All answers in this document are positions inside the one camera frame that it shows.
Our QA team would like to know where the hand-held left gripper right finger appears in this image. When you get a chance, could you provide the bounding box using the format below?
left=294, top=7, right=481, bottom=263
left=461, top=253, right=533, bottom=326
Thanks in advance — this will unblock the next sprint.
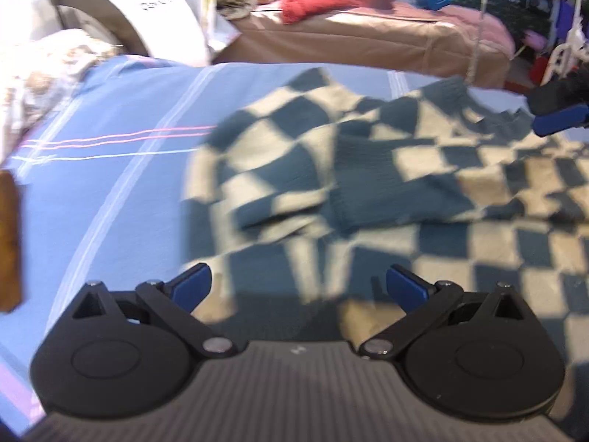
left=359, top=264, right=535, bottom=361

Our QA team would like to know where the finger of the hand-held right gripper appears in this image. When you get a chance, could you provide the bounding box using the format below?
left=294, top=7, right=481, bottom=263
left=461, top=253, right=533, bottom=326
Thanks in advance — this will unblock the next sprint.
left=527, top=73, right=589, bottom=117
left=533, top=104, right=589, bottom=137

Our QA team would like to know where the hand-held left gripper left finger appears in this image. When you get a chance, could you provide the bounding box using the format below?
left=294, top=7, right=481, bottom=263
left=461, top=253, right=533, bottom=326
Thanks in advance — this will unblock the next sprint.
left=69, top=262, right=237, bottom=360

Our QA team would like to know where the checkered teal and cream sweater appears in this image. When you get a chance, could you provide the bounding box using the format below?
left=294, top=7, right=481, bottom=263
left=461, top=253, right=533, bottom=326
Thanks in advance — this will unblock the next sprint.
left=181, top=67, right=589, bottom=332

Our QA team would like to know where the white metal trolley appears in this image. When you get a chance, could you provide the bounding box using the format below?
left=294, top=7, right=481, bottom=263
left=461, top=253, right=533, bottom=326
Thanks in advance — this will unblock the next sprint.
left=545, top=32, right=589, bottom=88

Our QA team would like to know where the green patterned divider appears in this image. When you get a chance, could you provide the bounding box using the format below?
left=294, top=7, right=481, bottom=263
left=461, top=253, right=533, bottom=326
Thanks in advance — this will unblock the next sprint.
left=479, top=0, right=557, bottom=51

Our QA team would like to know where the blue striped bed sheet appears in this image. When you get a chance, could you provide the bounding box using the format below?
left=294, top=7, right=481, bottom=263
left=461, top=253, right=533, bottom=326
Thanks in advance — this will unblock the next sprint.
left=0, top=53, right=589, bottom=438

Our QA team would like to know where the brown board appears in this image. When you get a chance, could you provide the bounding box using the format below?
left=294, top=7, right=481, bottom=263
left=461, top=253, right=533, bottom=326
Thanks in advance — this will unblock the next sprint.
left=0, top=170, right=23, bottom=312

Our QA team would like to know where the white hanging garment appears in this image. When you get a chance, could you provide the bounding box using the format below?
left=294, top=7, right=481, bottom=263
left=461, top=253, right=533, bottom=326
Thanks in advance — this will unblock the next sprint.
left=177, top=0, right=241, bottom=52

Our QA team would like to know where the floral patterned blanket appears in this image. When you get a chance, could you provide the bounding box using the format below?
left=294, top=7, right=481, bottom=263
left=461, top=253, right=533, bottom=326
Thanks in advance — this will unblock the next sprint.
left=0, top=28, right=123, bottom=162

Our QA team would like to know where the white beauty machine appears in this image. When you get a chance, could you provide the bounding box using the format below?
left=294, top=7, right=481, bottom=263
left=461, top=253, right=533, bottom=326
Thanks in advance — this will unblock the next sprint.
left=46, top=0, right=212, bottom=67

